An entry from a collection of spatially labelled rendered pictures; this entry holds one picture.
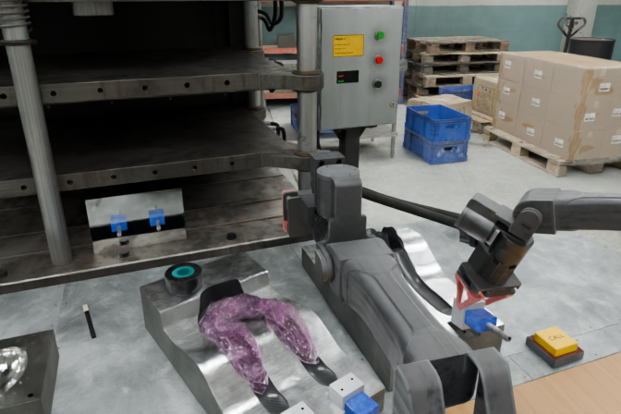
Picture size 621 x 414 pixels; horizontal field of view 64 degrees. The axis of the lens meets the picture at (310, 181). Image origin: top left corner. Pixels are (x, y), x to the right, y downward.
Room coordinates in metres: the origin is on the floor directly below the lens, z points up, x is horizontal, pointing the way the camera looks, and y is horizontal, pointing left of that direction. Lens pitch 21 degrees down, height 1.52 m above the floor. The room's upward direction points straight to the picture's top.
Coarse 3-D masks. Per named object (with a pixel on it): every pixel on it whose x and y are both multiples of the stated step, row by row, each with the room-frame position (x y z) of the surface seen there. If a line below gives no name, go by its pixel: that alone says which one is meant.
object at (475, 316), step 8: (464, 296) 0.84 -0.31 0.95; (472, 304) 0.81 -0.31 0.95; (480, 304) 0.81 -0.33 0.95; (456, 312) 0.82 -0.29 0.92; (464, 312) 0.80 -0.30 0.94; (472, 312) 0.79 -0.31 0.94; (480, 312) 0.79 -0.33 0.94; (488, 312) 0.79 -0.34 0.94; (456, 320) 0.81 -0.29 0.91; (464, 320) 0.80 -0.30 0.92; (472, 320) 0.78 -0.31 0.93; (480, 320) 0.76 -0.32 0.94; (488, 320) 0.77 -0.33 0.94; (496, 320) 0.78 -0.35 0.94; (464, 328) 0.79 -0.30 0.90; (472, 328) 0.77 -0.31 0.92; (480, 328) 0.76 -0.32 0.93; (488, 328) 0.76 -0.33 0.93; (496, 328) 0.75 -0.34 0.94; (504, 336) 0.72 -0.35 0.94
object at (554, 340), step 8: (552, 328) 0.88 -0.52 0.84; (536, 336) 0.86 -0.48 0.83; (544, 336) 0.85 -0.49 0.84; (552, 336) 0.85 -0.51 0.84; (560, 336) 0.85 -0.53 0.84; (568, 336) 0.85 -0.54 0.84; (544, 344) 0.84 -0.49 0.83; (552, 344) 0.83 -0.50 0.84; (560, 344) 0.83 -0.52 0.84; (568, 344) 0.83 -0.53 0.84; (576, 344) 0.83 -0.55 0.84; (552, 352) 0.82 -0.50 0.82; (560, 352) 0.82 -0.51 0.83
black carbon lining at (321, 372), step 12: (216, 288) 0.93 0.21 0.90; (228, 288) 0.95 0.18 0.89; (240, 288) 0.95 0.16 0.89; (204, 300) 0.90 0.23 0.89; (216, 300) 0.93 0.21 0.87; (204, 312) 0.89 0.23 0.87; (312, 372) 0.73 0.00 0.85; (324, 372) 0.73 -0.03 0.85; (324, 384) 0.70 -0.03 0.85; (264, 396) 0.67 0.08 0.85; (276, 396) 0.67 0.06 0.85; (276, 408) 0.65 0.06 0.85
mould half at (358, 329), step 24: (408, 240) 1.10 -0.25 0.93; (312, 264) 1.12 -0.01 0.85; (432, 264) 1.04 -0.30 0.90; (432, 288) 0.96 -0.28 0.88; (456, 288) 0.96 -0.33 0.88; (336, 312) 0.97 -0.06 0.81; (432, 312) 0.86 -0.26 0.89; (360, 336) 0.85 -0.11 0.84; (480, 336) 0.81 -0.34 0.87; (384, 360) 0.76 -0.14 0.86; (384, 384) 0.75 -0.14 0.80
